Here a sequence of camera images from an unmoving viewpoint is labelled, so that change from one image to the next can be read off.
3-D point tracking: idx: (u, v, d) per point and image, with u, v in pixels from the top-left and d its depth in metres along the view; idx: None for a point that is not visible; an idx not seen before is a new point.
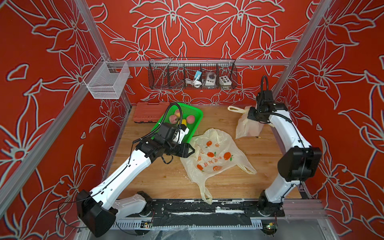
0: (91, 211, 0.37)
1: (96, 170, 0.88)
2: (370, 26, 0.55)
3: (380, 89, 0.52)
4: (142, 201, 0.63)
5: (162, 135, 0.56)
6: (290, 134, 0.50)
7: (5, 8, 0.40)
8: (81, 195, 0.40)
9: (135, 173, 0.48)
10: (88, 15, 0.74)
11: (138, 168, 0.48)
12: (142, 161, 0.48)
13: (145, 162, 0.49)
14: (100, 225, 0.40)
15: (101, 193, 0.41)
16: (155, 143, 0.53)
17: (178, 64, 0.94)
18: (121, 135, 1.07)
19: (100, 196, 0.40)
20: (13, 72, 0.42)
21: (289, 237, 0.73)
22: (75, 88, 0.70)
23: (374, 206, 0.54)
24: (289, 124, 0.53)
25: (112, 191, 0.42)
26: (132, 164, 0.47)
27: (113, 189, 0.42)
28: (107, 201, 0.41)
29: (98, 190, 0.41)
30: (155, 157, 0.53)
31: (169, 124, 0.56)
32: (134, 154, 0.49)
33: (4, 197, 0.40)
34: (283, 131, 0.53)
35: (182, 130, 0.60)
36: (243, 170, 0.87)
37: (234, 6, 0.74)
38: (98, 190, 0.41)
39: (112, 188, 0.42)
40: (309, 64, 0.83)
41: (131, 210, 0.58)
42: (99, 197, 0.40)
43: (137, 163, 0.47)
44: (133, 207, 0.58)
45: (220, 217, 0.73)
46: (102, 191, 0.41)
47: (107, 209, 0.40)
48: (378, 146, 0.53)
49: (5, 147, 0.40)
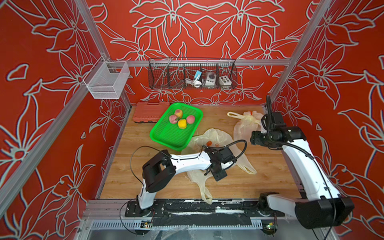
0: (167, 169, 0.46)
1: (96, 171, 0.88)
2: (369, 26, 0.55)
3: (380, 89, 0.52)
4: (152, 201, 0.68)
5: (224, 155, 0.65)
6: (313, 177, 0.41)
7: (5, 8, 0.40)
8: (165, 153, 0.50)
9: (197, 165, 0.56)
10: (88, 15, 0.74)
11: (201, 165, 0.57)
12: (206, 162, 0.57)
13: (207, 164, 0.58)
14: (160, 182, 0.47)
15: (177, 161, 0.50)
16: (216, 157, 0.61)
17: (178, 64, 0.94)
18: (121, 135, 1.07)
19: (176, 163, 0.49)
20: (13, 72, 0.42)
21: (289, 237, 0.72)
22: (74, 87, 0.69)
23: (373, 206, 0.54)
24: (309, 160, 0.44)
25: (183, 165, 0.51)
26: (200, 158, 0.56)
27: (184, 164, 0.51)
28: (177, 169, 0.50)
29: (175, 158, 0.51)
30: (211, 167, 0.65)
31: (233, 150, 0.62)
32: (204, 154, 0.59)
33: (4, 197, 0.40)
34: (304, 170, 0.44)
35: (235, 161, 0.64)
36: (243, 170, 0.87)
37: (234, 6, 0.74)
38: (175, 157, 0.51)
39: (183, 164, 0.51)
40: (309, 64, 0.83)
41: (149, 199, 0.61)
42: (175, 163, 0.49)
43: (203, 161, 0.57)
44: (148, 200, 0.61)
45: (220, 217, 0.73)
46: (178, 160, 0.51)
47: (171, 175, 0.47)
48: (378, 146, 0.53)
49: (5, 147, 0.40)
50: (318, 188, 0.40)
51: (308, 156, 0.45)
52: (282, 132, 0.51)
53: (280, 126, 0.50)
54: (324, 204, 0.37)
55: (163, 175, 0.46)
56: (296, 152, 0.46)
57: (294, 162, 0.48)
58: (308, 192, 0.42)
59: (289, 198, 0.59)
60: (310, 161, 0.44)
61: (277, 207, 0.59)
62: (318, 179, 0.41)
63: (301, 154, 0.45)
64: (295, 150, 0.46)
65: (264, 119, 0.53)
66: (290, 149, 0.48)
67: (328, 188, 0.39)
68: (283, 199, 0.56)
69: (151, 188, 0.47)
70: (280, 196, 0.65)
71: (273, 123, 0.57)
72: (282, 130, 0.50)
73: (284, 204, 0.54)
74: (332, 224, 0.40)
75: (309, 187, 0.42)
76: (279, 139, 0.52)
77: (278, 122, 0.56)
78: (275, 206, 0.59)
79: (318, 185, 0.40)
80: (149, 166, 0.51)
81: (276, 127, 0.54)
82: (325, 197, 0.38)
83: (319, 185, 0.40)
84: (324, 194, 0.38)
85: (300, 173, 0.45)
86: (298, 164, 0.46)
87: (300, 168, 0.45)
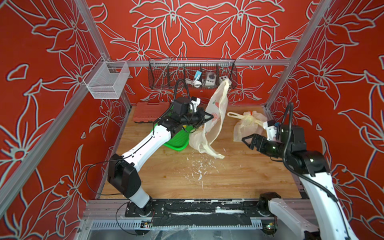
0: (125, 171, 0.42)
1: (96, 170, 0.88)
2: (369, 26, 0.55)
3: (380, 89, 0.52)
4: (146, 196, 0.64)
5: (178, 112, 0.58)
6: (334, 223, 0.37)
7: (5, 8, 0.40)
8: (114, 158, 0.45)
9: (157, 143, 0.52)
10: (88, 15, 0.74)
11: (161, 140, 0.53)
12: (164, 134, 0.53)
13: (166, 135, 0.55)
14: (129, 184, 0.44)
15: (132, 156, 0.46)
16: (173, 120, 0.58)
17: (178, 64, 0.94)
18: (121, 135, 1.07)
19: (132, 158, 0.45)
20: (13, 72, 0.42)
21: (289, 237, 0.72)
22: (75, 87, 0.70)
23: (373, 206, 0.54)
24: (332, 203, 0.38)
25: (140, 154, 0.47)
26: (156, 136, 0.52)
27: (141, 154, 0.47)
28: (138, 164, 0.46)
29: (129, 154, 0.46)
30: (175, 133, 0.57)
31: (182, 100, 0.57)
32: (158, 128, 0.54)
33: (4, 196, 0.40)
34: (322, 210, 0.39)
35: (194, 101, 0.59)
36: (243, 170, 0.87)
37: (234, 6, 0.74)
38: (128, 154, 0.46)
39: (141, 153, 0.47)
40: (309, 64, 0.83)
41: (139, 199, 0.60)
42: (131, 159, 0.45)
43: (160, 135, 0.52)
44: (140, 199, 0.60)
45: (220, 217, 0.73)
46: (133, 154, 0.46)
47: (138, 171, 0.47)
48: (378, 146, 0.53)
49: (5, 147, 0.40)
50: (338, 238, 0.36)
51: (331, 197, 0.39)
52: (301, 158, 0.43)
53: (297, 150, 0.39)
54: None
55: (126, 178, 0.42)
56: (317, 191, 0.40)
57: (311, 197, 0.42)
58: (324, 234, 0.39)
59: (297, 219, 0.51)
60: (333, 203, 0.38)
61: (280, 216, 0.57)
62: (339, 225, 0.36)
63: (323, 193, 0.39)
64: (317, 188, 0.40)
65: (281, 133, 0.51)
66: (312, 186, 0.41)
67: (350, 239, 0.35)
68: (288, 214, 0.54)
69: (126, 194, 0.45)
70: (282, 203, 0.61)
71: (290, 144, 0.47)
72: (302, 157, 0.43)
73: (290, 222, 0.52)
74: None
75: (326, 230, 0.38)
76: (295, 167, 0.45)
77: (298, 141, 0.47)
78: (277, 212, 0.59)
79: (338, 233, 0.36)
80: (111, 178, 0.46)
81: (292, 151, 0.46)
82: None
83: (340, 234, 0.36)
84: None
85: (318, 212, 0.40)
86: (316, 202, 0.41)
87: (317, 206, 0.40)
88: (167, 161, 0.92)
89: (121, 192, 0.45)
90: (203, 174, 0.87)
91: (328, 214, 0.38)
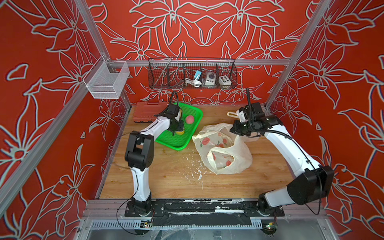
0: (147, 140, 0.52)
1: (96, 170, 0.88)
2: (369, 26, 0.55)
3: (380, 89, 0.52)
4: (148, 189, 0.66)
5: (172, 111, 0.79)
6: (295, 154, 0.45)
7: (5, 8, 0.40)
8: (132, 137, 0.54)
9: (161, 129, 0.66)
10: (88, 15, 0.74)
11: (163, 125, 0.67)
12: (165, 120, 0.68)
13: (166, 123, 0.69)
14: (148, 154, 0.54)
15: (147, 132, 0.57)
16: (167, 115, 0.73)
17: (178, 64, 0.94)
18: (121, 135, 1.07)
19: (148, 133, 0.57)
20: (13, 72, 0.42)
21: (289, 237, 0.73)
22: (75, 87, 0.70)
23: (373, 206, 0.54)
24: (289, 141, 0.48)
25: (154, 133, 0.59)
26: (161, 121, 0.67)
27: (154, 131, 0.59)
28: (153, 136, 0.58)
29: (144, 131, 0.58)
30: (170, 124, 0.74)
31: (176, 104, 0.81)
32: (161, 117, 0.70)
33: (4, 196, 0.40)
34: (287, 150, 0.48)
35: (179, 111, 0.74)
36: (244, 170, 0.87)
37: (234, 6, 0.74)
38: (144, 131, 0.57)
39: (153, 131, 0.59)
40: (309, 64, 0.83)
41: (145, 185, 0.64)
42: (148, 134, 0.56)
43: (164, 121, 0.67)
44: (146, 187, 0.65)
45: (220, 217, 0.73)
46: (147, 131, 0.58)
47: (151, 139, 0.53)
48: (378, 146, 0.53)
49: (5, 147, 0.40)
50: (301, 163, 0.43)
51: (288, 137, 0.49)
52: (262, 121, 0.56)
53: (260, 116, 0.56)
54: (311, 177, 0.40)
55: (146, 147, 0.52)
56: (277, 136, 0.51)
57: (277, 146, 0.52)
58: (294, 170, 0.46)
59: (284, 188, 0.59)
60: (290, 142, 0.48)
61: (277, 204, 0.59)
62: (300, 155, 0.45)
63: (282, 136, 0.50)
64: (276, 134, 0.51)
65: (245, 110, 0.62)
66: (272, 135, 0.52)
67: (309, 161, 0.43)
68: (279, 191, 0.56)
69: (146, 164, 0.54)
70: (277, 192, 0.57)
71: (254, 114, 0.61)
72: (262, 120, 0.55)
73: (281, 196, 0.55)
74: (321, 194, 0.43)
75: (294, 165, 0.46)
76: (260, 129, 0.57)
77: (257, 112, 0.61)
78: (276, 205, 0.59)
79: (300, 160, 0.44)
80: (131, 152, 0.54)
81: (257, 118, 0.58)
82: (308, 169, 0.42)
83: (302, 160, 0.44)
84: (307, 168, 0.42)
85: (285, 154, 0.49)
86: (281, 146, 0.50)
87: (284, 150, 0.49)
88: (166, 161, 0.92)
89: (140, 163, 0.53)
90: (203, 174, 0.87)
91: (291, 150, 0.47)
